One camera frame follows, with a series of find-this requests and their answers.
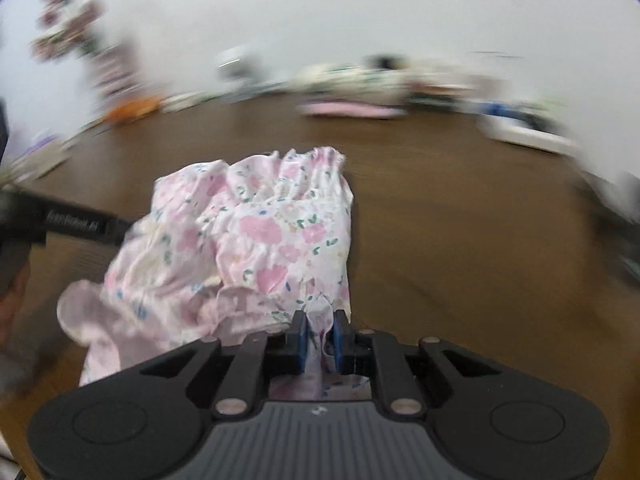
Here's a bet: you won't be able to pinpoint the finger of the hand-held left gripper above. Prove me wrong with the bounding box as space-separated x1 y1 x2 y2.
111 215 135 243

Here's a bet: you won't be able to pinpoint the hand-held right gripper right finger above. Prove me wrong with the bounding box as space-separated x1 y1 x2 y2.
332 311 501 418

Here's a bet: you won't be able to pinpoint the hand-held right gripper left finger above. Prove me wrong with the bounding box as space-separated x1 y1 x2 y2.
141 310 310 420

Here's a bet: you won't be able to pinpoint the pink floral ruffled garment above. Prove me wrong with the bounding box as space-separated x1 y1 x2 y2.
56 145 374 402

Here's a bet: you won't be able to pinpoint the pink and blue mesh garment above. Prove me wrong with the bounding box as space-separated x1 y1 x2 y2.
297 99 409 120

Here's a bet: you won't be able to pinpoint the cream green-flower garment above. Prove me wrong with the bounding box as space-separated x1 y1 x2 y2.
289 62 416 99

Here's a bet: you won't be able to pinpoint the clear box of orange peels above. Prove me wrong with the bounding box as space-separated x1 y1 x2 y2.
102 97 164 124

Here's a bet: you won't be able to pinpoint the pink knitted vase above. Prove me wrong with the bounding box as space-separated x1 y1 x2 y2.
92 42 141 106

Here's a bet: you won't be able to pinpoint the white astronaut figure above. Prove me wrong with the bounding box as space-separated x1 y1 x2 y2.
214 47 261 94

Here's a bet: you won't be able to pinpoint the dried pink roses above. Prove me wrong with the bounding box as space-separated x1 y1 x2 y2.
32 0 101 61

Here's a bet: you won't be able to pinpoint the dark tissue box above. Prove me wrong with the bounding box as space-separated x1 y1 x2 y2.
409 79 471 109

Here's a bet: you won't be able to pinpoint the white power strip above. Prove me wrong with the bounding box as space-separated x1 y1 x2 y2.
479 112 576 154

